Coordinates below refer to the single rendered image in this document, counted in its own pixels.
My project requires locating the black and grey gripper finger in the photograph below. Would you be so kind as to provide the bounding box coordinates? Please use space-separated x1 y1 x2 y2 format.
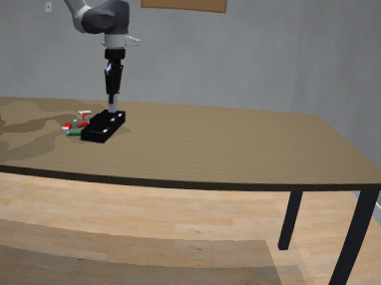
105 64 119 113
116 64 124 111

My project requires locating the black rack of three bins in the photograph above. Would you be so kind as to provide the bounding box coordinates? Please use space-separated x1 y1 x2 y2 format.
81 110 126 143

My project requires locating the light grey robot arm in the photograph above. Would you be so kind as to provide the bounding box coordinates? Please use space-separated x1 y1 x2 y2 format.
64 0 141 49

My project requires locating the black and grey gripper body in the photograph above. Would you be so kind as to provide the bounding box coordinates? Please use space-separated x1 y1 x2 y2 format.
105 49 126 74

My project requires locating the red and white eraser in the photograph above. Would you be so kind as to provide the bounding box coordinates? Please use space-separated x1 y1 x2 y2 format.
62 124 72 133

